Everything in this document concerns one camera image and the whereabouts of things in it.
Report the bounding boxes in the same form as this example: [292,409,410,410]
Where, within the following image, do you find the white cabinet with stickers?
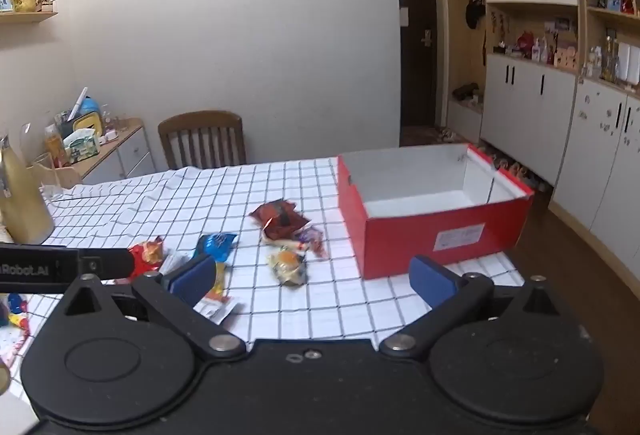
[547,77,640,261]

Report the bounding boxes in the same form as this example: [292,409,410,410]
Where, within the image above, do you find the white rectangular container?
[617,42,640,86]

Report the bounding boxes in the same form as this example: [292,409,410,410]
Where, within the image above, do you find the red orange snack packet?
[127,236,166,277]

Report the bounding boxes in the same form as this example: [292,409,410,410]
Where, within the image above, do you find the clear glass cup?
[32,152,63,202]

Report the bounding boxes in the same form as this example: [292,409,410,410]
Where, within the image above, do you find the yellow bread packet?
[267,246,308,287]

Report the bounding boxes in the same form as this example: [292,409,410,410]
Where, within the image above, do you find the white snack packet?
[192,292,241,326]

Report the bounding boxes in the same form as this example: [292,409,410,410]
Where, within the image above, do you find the black hanging bag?
[465,0,487,30]

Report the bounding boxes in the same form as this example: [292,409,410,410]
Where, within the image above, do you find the orange bag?
[45,125,68,168]

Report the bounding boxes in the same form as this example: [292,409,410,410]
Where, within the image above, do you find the small colourful candy packet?
[295,225,330,260]

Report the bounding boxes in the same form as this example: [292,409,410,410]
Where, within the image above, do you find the row of shoes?
[470,142,551,190]

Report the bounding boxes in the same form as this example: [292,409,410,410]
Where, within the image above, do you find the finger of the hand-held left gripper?
[77,247,136,281]

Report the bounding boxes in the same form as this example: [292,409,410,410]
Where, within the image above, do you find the wooden display shelf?
[570,0,640,90]

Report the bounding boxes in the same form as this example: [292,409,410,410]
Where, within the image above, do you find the dark wooden door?
[395,0,443,128]

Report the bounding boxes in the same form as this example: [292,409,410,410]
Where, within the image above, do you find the wooden wall shelf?
[0,11,59,24]

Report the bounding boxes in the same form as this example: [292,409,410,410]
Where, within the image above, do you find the gold paper bag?
[0,135,55,245]

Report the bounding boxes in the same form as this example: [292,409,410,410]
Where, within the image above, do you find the white checked tablecloth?
[0,156,531,416]

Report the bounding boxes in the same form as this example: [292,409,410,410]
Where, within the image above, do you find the green tissue pack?
[62,129,101,163]

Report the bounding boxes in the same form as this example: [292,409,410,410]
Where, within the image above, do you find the red cardboard box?
[336,144,535,281]

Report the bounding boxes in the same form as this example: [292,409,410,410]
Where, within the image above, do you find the white lower cabinet black handles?
[480,52,578,188]

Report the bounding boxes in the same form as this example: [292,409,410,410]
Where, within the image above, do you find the copper foil snack bag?
[248,199,311,243]

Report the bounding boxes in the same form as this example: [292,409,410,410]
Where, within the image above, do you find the white drawer cabinet wooden top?
[65,117,153,188]

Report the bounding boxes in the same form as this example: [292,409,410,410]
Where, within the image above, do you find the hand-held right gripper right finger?
[378,255,576,363]

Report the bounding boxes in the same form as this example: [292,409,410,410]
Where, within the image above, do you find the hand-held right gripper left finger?
[50,254,248,363]

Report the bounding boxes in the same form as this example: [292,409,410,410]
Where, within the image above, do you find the blue snack packet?
[194,232,238,266]

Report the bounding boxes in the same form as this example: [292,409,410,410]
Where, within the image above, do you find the blue yellow storage box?
[65,97,103,136]

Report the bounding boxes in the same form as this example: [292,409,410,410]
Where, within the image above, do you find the wooden chair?
[158,111,247,170]

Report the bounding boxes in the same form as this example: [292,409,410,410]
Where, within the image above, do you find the yellow candy bag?
[212,262,229,298]

